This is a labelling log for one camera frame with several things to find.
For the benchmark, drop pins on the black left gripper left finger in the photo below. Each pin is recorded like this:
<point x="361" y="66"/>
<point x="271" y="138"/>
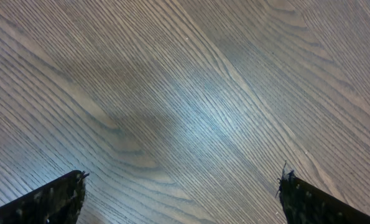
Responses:
<point x="59" y="201"/>

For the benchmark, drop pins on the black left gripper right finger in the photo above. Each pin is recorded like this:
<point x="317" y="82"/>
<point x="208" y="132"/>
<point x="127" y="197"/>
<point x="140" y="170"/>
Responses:
<point x="303" y="203"/>

